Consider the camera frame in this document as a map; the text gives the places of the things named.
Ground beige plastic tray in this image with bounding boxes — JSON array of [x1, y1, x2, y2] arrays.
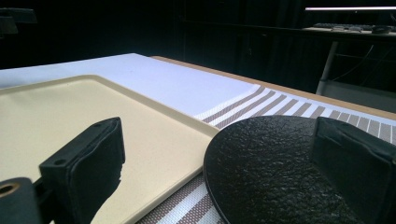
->
[[0, 74, 220, 224]]

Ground monitor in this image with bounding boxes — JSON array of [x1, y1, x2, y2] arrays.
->
[[304, 6, 396, 27]]

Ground dark stand equipment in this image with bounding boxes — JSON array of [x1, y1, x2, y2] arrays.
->
[[0, 7, 38, 40]]

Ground black textured plate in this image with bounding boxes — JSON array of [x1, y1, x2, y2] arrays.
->
[[203, 115, 370, 224]]

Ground background desk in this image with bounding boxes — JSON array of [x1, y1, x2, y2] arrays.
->
[[302, 26, 396, 113]]

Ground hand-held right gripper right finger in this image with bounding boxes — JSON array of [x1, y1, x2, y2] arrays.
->
[[311, 117, 396, 224]]

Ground computer mouse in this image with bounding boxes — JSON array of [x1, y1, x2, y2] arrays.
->
[[371, 25, 394, 35]]

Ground white striped placemat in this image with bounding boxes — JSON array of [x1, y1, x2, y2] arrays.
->
[[0, 52, 396, 224]]

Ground keyboard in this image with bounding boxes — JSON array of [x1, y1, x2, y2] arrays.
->
[[312, 21, 375, 32]]

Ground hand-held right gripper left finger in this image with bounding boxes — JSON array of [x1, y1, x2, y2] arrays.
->
[[38, 117, 126, 224]]

